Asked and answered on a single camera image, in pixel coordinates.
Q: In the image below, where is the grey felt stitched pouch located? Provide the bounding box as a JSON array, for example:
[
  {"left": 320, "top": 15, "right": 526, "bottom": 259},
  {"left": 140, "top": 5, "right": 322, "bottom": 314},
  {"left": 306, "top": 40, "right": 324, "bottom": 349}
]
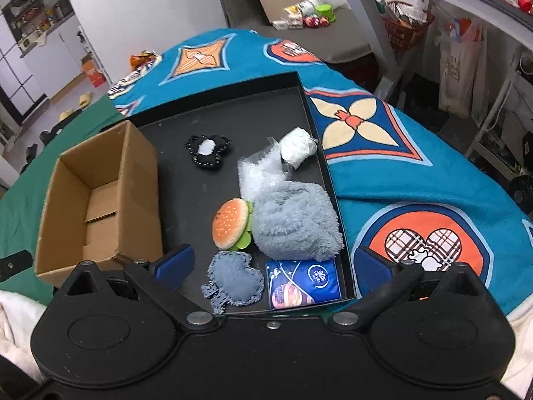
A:
[{"left": 201, "top": 251, "right": 265, "bottom": 314}]

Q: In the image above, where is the hamburger plush toy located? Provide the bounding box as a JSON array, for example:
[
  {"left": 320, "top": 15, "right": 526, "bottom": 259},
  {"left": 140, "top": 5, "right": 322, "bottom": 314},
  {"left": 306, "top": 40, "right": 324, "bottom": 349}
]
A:
[{"left": 212, "top": 198, "right": 253, "bottom": 251}]

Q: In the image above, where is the blue tissue pack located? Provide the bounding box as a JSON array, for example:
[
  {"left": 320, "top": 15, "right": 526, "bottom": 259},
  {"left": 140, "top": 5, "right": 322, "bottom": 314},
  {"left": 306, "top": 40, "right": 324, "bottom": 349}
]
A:
[{"left": 266, "top": 260, "right": 341, "bottom": 310}]

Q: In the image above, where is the grey fluffy plush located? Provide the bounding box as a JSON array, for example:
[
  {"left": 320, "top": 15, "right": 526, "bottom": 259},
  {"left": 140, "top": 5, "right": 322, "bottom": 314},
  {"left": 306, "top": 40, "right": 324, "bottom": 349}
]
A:
[{"left": 251, "top": 181, "right": 343, "bottom": 262}]

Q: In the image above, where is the black white stitched plush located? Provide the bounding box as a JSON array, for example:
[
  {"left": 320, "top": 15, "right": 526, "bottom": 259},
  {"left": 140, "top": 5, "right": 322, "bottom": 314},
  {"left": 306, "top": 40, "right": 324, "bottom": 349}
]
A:
[{"left": 184, "top": 135, "right": 231, "bottom": 170}]

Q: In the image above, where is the clear crinkled plastic bag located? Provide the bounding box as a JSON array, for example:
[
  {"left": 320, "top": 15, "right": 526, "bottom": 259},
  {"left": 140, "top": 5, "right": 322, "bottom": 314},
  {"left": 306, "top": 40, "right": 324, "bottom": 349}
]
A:
[{"left": 237, "top": 137, "right": 288, "bottom": 202}]

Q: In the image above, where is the green cloth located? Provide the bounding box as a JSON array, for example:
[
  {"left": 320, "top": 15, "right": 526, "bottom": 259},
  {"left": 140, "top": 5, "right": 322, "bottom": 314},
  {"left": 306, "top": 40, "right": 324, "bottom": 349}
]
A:
[{"left": 1, "top": 96, "right": 123, "bottom": 305}]

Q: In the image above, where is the brown cardboard box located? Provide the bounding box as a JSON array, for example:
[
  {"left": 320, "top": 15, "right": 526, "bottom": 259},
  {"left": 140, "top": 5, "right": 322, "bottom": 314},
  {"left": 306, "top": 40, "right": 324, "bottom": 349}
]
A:
[{"left": 34, "top": 121, "right": 164, "bottom": 287}]

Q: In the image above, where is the blue patterned blanket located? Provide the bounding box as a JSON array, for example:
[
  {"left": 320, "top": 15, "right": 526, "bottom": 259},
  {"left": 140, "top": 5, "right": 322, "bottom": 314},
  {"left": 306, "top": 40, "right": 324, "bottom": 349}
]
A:
[{"left": 108, "top": 29, "right": 532, "bottom": 319}]

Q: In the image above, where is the black shallow tray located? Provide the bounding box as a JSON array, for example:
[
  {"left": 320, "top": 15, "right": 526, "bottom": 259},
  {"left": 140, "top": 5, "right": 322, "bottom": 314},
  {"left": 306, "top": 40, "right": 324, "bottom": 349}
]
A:
[{"left": 99, "top": 70, "right": 360, "bottom": 316}]

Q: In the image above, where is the yellow slipper left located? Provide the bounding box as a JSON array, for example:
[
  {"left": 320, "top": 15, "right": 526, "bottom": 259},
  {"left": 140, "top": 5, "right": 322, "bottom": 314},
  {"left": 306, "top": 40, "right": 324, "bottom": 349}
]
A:
[{"left": 59, "top": 108, "right": 74, "bottom": 122}]

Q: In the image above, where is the yellow slipper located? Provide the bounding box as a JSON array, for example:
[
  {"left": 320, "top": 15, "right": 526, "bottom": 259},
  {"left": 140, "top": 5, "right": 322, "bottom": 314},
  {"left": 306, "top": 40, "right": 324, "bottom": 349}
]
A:
[
  {"left": 79, "top": 92, "right": 92, "bottom": 109},
  {"left": 59, "top": 108, "right": 74, "bottom": 122}
]

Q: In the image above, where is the yellow slipper right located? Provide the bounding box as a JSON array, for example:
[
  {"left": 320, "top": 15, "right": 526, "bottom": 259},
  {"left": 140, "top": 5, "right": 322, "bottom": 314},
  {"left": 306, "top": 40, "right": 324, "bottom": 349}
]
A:
[{"left": 79, "top": 92, "right": 92, "bottom": 109}]

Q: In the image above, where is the red orange carton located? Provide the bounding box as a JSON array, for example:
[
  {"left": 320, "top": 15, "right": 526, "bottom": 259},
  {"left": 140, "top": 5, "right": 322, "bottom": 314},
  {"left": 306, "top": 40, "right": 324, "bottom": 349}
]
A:
[{"left": 81, "top": 56, "right": 106, "bottom": 88}]

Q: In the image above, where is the orange bag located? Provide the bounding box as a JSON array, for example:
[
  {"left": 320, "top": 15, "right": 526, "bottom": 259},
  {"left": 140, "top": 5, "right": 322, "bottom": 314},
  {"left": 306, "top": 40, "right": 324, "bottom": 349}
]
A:
[{"left": 129, "top": 51, "right": 157, "bottom": 70}]

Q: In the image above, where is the grey bench mat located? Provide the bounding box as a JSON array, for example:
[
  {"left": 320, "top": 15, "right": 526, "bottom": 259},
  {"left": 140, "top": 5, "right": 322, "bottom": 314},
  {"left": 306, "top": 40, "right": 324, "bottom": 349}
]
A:
[{"left": 226, "top": 6, "right": 372, "bottom": 64}]

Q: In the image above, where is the white tote bag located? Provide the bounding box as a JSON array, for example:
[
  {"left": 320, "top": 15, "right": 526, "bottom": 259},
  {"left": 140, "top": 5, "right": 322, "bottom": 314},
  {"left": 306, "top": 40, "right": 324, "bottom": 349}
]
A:
[{"left": 437, "top": 18, "right": 488, "bottom": 126}]

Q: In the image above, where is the red plastic basket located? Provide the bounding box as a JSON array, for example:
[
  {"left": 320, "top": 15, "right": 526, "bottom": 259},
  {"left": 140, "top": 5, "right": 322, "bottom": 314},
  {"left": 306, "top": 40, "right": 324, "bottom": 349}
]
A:
[{"left": 382, "top": 0, "right": 435, "bottom": 52}]

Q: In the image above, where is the green cup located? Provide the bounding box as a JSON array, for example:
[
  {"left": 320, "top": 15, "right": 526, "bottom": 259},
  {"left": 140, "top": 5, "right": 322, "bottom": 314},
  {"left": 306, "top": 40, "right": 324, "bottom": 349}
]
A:
[{"left": 315, "top": 4, "right": 336, "bottom": 24}]

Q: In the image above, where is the grey desk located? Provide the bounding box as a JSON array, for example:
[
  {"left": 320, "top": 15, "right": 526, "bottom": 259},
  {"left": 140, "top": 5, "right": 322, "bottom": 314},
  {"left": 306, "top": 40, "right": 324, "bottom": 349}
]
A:
[{"left": 347, "top": 0, "right": 532, "bottom": 100}]

